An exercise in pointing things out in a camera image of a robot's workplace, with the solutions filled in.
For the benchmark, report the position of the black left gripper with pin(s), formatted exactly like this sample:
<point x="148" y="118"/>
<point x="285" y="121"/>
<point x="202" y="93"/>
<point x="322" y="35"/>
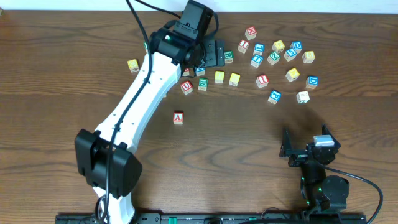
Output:
<point x="214" y="53"/>

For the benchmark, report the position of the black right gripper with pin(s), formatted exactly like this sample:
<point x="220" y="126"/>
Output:
<point x="301" y="155"/>

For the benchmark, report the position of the red U wooden block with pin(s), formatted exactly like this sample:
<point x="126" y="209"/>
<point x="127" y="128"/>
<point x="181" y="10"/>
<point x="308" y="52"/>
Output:
<point x="186" y="87"/>

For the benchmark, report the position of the red i block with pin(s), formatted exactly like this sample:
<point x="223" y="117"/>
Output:
<point x="243" y="46"/>
<point x="262" y="81"/>

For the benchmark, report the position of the red A wooden block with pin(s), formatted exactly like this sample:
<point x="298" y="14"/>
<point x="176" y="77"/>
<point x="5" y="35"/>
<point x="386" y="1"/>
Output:
<point x="178" y="118"/>

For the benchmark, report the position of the blue 2 wooden block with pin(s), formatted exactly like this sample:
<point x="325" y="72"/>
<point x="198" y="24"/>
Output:
<point x="199" y="72"/>

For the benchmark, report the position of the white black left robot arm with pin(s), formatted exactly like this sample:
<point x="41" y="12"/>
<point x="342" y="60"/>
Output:
<point x="106" y="157"/>

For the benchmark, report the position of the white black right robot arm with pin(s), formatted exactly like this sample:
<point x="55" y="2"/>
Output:
<point x="324" y="193"/>

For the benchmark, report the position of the plain L green 7 block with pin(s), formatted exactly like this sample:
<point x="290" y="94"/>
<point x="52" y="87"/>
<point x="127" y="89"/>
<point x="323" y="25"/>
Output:
<point x="302" y="97"/>

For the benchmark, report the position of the green B wooden block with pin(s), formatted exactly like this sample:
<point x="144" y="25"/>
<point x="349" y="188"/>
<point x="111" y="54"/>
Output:
<point x="228" y="57"/>

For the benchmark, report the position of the red E wooden block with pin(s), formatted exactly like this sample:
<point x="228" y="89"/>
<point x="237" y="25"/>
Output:
<point x="186" y="72"/>

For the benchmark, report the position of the blue P wooden block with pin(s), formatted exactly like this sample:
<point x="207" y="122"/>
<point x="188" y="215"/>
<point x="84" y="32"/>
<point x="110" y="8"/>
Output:
<point x="274" y="97"/>

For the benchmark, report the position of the red H wooden block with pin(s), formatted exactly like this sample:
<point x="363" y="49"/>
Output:
<point x="250" y="33"/>

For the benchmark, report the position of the blue D lower block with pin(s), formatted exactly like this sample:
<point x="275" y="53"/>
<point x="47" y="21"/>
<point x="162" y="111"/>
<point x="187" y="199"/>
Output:
<point x="312" y="82"/>

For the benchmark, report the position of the blue d block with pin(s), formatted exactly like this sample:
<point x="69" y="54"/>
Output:
<point x="297" y="46"/>
<point x="312" y="82"/>

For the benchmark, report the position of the yellow block centre left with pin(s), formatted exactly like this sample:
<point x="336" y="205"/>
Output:
<point x="219" y="77"/>

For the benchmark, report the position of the green R wooden block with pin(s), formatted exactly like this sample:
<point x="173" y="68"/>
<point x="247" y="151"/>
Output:
<point x="203" y="84"/>

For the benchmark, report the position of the blue L wooden block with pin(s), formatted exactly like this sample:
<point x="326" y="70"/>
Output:
<point x="258" y="49"/>

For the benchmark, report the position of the yellow block centre right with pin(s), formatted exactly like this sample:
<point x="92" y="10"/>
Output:
<point x="234" y="79"/>

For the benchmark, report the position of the blue T wooden block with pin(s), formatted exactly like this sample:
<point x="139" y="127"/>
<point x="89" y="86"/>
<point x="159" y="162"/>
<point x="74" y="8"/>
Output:
<point x="256" y="60"/>

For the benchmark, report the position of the yellow block far left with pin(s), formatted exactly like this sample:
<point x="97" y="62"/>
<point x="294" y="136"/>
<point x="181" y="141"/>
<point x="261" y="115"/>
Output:
<point x="133" y="65"/>

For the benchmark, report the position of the yellow 8 wooden block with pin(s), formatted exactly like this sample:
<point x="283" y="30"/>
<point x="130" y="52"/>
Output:
<point x="308" y="57"/>

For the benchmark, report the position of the blue 5 wooden block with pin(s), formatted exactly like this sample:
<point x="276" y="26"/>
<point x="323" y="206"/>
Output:
<point x="290" y="54"/>

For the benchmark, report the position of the green Z wooden block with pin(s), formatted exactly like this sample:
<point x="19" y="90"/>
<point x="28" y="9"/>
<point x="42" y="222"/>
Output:
<point x="273" y="58"/>

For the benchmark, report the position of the yellow block upper right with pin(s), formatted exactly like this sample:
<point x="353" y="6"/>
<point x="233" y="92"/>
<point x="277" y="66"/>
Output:
<point x="278" y="46"/>

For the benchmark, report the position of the blue D upper block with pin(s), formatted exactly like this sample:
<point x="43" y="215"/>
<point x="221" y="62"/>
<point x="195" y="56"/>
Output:
<point x="297" y="46"/>

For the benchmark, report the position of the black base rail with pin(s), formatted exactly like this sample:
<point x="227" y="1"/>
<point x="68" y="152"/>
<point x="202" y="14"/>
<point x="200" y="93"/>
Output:
<point x="155" y="218"/>

